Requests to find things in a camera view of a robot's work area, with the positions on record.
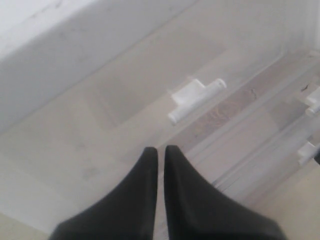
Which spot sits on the white plastic drawer cabinet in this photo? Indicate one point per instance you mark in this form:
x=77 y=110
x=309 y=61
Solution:
x=62 y=37

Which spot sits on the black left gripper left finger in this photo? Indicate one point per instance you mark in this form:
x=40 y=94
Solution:
x=126 y=213

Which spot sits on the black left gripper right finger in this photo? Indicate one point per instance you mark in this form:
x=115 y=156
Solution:
x=195 y=210

